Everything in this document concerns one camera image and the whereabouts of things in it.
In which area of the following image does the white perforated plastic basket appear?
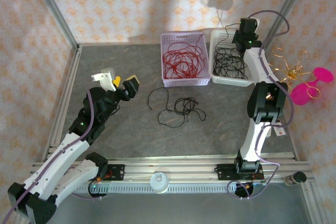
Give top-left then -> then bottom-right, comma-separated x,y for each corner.
208,29 -> 263,88

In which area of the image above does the lavender perforated plastic basket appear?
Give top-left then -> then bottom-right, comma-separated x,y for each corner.
160,32 -> 212,88

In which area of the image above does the white round knob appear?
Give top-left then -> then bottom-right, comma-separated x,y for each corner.
149,173 -> 170,195

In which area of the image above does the white paper tag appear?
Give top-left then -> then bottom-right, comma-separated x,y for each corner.
272,125 -> 286,137

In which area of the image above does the black cylinder bottle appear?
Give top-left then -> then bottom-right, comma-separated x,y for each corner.
284,171 -> 307,186

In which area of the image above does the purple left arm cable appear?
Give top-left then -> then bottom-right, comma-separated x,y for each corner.
0,91 -> 104,224

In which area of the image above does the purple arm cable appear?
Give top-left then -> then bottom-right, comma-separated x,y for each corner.
0,91 -> 104,224
227,10 -> 295,201

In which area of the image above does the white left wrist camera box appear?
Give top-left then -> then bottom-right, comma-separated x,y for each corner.
91,68 -> 117,91

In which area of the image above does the black cable coil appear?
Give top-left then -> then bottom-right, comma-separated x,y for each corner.
212,46 -> 249,77

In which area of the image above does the red cable coil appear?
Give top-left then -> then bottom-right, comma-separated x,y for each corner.
162,34 -> 207,80

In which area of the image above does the gold wire glass stand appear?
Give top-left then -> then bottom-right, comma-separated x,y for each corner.
271,47 -> 321,99

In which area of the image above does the aluminium frame post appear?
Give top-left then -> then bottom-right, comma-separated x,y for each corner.
28,0 -> 81,51
261,0 -> 313,50

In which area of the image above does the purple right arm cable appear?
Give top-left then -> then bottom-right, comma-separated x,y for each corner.
227,10 -> 295,201

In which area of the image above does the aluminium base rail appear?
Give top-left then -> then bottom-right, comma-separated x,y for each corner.
27,155 -> 314,184

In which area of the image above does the grey slotted cable duct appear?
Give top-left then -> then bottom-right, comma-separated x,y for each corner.
38,183 -> 253,194

